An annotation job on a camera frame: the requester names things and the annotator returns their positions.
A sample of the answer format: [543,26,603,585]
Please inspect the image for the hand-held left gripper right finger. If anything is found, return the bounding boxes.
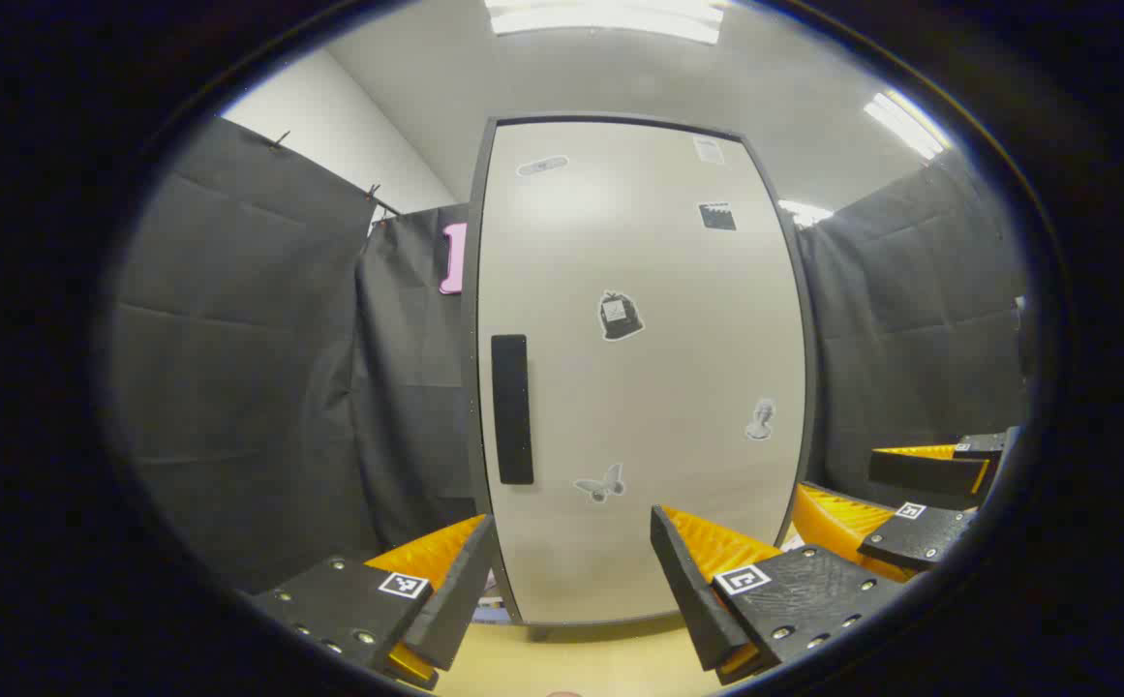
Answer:
[651,505,906,686]

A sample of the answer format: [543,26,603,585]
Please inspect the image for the dark grey cabinet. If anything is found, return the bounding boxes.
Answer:
[460,113,821,642]

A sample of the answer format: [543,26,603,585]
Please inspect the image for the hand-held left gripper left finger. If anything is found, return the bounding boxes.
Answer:
[250,513,501,691]

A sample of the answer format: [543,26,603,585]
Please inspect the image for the white cabinet door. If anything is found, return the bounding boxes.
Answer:
[476,120,808,626]

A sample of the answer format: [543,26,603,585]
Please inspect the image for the ceiling light panel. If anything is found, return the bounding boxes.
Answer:
[777,199,835,229]
[862,89,952,162]
[484,0,727,45]

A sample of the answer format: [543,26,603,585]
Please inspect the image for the black door handle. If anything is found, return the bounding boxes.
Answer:
[491,334,535,486]

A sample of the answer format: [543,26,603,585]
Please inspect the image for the stack of printed booklets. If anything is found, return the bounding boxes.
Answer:
[476,571,514,625]

